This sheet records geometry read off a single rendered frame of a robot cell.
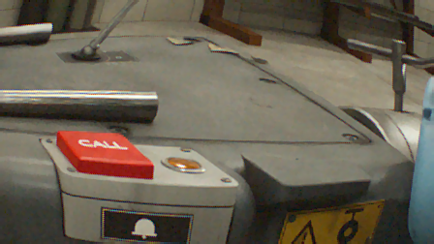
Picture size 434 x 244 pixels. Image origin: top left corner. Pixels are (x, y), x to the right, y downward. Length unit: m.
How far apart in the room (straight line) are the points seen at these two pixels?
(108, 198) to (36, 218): 0.07
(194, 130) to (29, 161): 0.21
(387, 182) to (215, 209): 0.19
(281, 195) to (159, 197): 0.09
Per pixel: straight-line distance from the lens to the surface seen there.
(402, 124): 1.17
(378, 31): 9.73
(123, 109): 0.89
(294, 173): 0.84
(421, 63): 1.19
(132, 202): 0.77
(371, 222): 0.91
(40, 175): 0.75
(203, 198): 0.79
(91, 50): 1.10
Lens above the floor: 1.49
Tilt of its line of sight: 14 degrees down
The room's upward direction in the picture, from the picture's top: 10 degrees clockwise
